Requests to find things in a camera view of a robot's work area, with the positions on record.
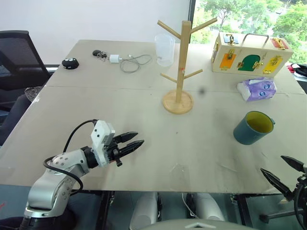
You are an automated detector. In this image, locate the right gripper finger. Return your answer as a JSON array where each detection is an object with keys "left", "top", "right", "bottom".
[
  {"left": 260, "top": 168, "right": 295, "bottom": 202},
  {"left": 280, "top": 155, "right": 307, "bottom": 173}
]

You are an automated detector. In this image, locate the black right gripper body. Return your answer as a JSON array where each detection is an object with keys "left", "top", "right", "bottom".
[{"left": 291, "top": 173, "right": 307, "bottom": 195}]

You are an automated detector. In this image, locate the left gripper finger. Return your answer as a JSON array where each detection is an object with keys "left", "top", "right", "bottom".
[
  {"left": 114, "top": 131, "right": 139, "bottom": 145},
  {"left": 118, "top": 139, "right": 145, "bottom": 159}
]

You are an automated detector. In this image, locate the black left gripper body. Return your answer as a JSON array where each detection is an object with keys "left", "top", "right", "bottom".
[{"left": 104, "top": 136, "right": 124, "bottom": 168}]

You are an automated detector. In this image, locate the teal mug yellow inside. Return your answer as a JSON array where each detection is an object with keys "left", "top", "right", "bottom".
[{"left": 233, "top": 110, "right": 276, "bottom": 146}]

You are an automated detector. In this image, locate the clear plastic measuring cup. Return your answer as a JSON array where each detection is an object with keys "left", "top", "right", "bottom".
[{"left": 154, "top": 33, "right": 176, "bottom": 67}]

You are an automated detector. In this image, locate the wooden mug tree stand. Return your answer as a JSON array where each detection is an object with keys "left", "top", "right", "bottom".
[{"left": 157, "top": 18, "right": 218, "bottom": 115}]

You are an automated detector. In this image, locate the black chair base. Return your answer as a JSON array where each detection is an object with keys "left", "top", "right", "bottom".
[{"left": 259, "top": 207, "right": 301, "bottom": 224}]

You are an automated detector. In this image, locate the silver left robot leg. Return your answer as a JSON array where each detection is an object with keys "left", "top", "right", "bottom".
[{"left": 129, "top": 191, "right": 159, "bottom": 230}]

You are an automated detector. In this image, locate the silver robot leg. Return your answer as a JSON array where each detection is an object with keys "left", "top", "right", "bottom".
[
  {"left": 192, "top": 192, "right": 225, "bottom": 222},
  {"left": 129, "top": 191, "right": 159, "bottom": 230}
]

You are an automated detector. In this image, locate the silver right robot leg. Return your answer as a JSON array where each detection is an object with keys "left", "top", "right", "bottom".
[{"left": 192, "top": 192, "right": 225, "bottom": 222}]

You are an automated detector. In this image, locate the purple tissue pack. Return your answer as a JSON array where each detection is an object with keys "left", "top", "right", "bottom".
[{"left": 236, "top": 77, "right": 278, "bottom": 103}]

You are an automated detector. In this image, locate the black car key with keyring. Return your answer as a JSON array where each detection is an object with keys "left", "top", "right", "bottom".
[{"left": 92, "top": 49, "right": 108, "bottom": 61}]

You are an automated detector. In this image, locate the grey robot torso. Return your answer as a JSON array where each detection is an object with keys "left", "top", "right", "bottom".
[{"left": 143, "top": 218, "right": 255, "bottom": 230}]

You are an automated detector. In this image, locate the black round device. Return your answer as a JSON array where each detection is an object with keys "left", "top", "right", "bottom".
[{"left": 61, "top": 57, "right": 80, "bottom": 70}]

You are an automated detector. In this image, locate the black red cloth pile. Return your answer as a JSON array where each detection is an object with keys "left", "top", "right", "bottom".
[{"left": 287, "top": 62, "right": 307, "bottom": 79}]

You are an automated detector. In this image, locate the wooden lock latch box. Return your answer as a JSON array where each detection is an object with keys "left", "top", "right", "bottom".
[{"left": 211, "top": 32, "right": 294, "bottom": 78}]

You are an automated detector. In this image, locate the black mesh office chair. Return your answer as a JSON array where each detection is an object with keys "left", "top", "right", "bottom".
[{"left": 0, "top": 30, "right": 52, "bottom": 147}]

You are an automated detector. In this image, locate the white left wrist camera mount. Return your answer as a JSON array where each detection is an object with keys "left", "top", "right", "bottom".
[{"left": 90, "top": 119, "right": 116, "bottom": 167}]

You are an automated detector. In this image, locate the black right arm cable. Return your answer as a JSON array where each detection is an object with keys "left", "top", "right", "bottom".
[{"left": 294, "top": 183, "right": 307, "bottom": 229}]

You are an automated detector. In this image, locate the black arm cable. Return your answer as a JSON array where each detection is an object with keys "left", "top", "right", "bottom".
[
  {"left": 43, "top": 119, "right": 99, "bottom": 196},
  {"left": 294, "top": 183, "right": 307, "bottom": 229}
]

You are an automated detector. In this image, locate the black table frame leg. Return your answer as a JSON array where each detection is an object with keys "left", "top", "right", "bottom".
[
  {"left": 96, "top": 190, "right": 116, "bottom": 230},
  {"left": 229, "top": 193, "right": 255, "bottom": 227}
]

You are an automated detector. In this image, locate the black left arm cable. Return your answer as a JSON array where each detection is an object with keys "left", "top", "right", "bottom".
[{"left": 43, "top": 119, "right": 99, "bottom": 196}]

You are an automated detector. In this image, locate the grey charger cable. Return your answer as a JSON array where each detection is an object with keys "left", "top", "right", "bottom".
[{"left": 118, "top": 53, "right": 154, "bottom": 73}]

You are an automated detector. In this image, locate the thin white cable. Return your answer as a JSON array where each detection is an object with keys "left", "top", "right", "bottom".
[{"left": 181, "top": 192, "right": 200, "bottom": 219}]

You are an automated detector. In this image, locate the dark window frame post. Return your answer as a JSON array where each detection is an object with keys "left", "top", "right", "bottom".
[{"left": 188, "top": 0, "right": 196, "bottom": 44}]

